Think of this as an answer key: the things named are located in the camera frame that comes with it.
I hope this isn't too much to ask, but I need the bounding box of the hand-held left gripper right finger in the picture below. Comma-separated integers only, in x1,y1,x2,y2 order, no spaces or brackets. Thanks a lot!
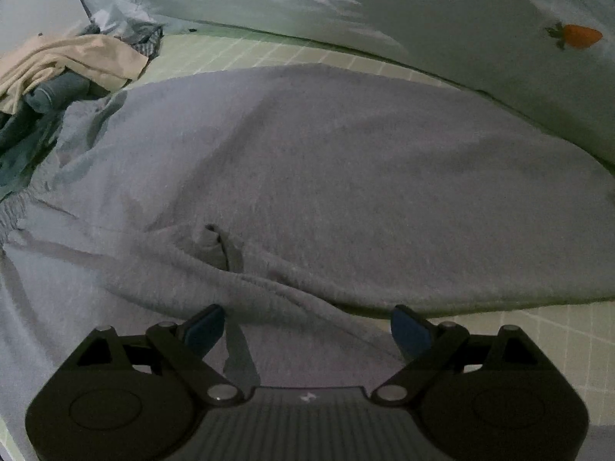
370,304,549,403

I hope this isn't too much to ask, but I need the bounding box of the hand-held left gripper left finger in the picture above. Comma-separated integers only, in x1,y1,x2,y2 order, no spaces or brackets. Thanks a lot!
66,303,244,403

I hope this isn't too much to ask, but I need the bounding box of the blue zippered garment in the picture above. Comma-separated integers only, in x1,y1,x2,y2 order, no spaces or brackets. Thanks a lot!
0,71,94,199

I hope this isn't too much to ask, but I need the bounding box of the plaid cloth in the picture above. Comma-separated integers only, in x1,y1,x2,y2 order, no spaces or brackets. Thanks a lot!
129,25,165,59

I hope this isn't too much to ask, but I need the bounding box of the cream garment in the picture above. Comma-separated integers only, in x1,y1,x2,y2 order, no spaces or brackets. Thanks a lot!
0,33,150,115

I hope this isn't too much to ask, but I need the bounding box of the light blue carrot-print quilt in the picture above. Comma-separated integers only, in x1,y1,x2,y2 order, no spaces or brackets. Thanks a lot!
64,0,615,174

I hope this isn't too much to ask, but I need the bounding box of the white panel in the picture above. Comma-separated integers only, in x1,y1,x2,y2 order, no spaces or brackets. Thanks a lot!
0,0,92,58

